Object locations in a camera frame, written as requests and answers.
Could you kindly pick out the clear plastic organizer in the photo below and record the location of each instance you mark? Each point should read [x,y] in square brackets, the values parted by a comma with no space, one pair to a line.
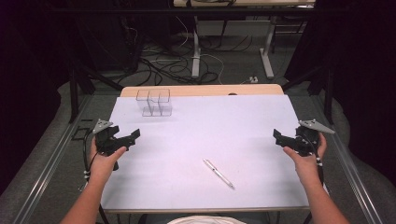
[154,102]

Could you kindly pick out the person's white shirt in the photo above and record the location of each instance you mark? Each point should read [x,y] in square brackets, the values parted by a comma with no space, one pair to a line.
[207,220]

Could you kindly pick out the black metal stand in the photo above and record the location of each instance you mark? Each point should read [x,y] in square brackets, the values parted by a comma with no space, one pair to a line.
[323,84]
[77,84]

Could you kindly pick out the person's right hand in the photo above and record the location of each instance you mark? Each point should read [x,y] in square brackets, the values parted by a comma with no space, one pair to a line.
[306,168]

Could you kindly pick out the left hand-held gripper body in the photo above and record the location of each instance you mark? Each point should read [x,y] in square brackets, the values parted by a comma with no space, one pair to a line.
[107,140]

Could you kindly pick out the white table mat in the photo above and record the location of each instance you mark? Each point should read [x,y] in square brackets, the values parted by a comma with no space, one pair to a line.
[205,140]

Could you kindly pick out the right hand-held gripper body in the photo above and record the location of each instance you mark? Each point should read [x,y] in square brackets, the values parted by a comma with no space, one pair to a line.
[306,140]

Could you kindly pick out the person's left hand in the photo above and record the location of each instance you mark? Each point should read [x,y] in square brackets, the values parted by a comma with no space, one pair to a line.
[102,165]

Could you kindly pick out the silver white pen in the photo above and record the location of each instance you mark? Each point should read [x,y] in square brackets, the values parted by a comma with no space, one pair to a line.
[218,173]

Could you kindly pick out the desk with white legs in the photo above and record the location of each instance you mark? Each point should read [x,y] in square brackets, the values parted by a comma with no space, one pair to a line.
[236,3]

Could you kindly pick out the white plug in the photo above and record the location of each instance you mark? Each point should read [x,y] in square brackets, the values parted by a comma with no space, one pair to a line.
[254,79]

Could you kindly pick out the wooden table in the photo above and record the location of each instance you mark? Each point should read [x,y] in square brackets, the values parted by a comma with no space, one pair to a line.
[202,90]

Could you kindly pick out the black horizontal bar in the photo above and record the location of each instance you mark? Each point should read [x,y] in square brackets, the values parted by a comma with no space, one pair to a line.
[186,11]

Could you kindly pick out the metal floor rail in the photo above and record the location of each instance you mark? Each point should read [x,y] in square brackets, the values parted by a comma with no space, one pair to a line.
[49,165]
[351,168]

